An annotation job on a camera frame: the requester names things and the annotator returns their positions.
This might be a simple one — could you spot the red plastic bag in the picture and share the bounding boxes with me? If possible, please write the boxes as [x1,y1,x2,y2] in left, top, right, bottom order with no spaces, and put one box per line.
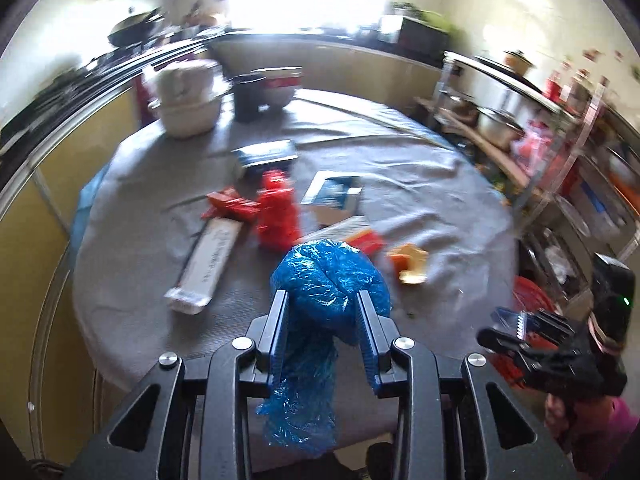
[256,169,302,252]

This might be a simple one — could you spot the yellow pot with lid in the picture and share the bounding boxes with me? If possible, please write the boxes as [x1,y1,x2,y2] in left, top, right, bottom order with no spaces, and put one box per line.
[504,50,534,77]

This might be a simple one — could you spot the blue plastic bag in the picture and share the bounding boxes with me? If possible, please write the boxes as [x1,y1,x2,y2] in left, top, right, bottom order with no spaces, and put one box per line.
[256,240,392,456]

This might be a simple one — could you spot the red and white stacked bowls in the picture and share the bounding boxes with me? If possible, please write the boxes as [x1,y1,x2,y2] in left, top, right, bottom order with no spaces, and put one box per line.
[252,66,303,110]

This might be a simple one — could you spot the steel pot on rack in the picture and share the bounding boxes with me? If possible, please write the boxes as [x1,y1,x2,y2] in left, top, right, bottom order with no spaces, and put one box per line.
[476,107,524,153]

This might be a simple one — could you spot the steel kitchen rack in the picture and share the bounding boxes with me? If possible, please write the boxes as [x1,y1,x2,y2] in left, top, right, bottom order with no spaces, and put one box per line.
[413,52,639,312]

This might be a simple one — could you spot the red plastic mesh basket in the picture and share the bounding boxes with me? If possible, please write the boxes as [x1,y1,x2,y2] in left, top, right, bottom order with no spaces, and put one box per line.
[489,276,556,389]

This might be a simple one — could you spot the microwave oven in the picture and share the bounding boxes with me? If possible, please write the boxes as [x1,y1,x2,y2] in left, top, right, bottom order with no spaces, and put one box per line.
[378,15,449,63]

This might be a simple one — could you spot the grey long medicine box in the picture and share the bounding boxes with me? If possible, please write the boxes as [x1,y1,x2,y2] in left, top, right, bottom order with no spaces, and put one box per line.
[165,218,242,315]

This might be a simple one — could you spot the black chopstick holder cup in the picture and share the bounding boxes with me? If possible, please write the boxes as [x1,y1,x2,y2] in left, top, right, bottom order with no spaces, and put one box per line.
[232,73,265,124]

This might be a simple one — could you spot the blue and white carton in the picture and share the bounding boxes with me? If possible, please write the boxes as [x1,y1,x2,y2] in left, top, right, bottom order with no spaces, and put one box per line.
[300,171,363,226]

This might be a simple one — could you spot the dark blue flat box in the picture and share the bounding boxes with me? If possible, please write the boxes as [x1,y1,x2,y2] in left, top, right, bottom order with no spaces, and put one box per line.
[232,139,298,178]

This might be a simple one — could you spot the red and white medicine box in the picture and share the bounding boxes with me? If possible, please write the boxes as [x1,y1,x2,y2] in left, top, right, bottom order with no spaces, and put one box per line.
[298,216,385,256]

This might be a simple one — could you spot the orange peel piece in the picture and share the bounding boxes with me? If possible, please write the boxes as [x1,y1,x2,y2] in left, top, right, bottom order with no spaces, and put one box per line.
[387,244,428,285]

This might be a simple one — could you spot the person's right hand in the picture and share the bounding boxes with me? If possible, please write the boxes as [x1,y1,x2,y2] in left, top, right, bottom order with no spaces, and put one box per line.
[544,394,612,452]

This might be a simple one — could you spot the black wok on stove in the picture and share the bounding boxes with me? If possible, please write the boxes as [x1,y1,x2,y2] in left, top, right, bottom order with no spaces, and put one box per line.
[107,8,165,48]

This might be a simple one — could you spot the red snack wrapper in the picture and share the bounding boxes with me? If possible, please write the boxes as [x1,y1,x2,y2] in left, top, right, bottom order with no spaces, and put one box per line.
[201,186,259,223]

